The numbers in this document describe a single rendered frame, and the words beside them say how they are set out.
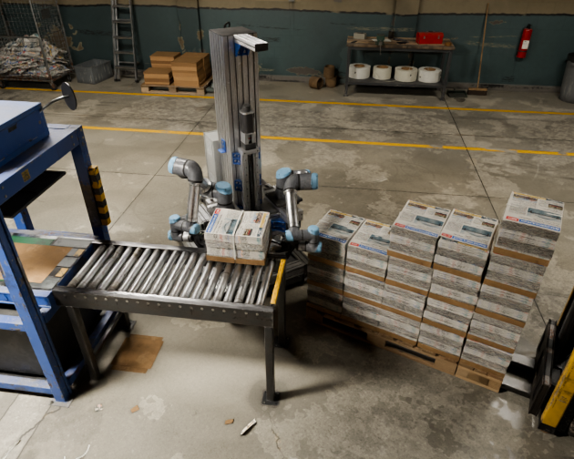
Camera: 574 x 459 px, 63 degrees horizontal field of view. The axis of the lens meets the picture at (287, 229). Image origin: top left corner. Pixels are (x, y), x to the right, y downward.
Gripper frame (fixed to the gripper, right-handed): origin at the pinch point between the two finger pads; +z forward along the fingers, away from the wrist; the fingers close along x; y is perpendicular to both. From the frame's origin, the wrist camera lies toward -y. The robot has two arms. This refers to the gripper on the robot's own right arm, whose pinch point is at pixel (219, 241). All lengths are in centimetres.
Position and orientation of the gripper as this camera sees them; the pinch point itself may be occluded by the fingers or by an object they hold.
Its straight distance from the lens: 324.3
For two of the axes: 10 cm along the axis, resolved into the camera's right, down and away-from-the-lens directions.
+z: 9.9, 0.8, -1.2
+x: 1.5, -5.5, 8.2
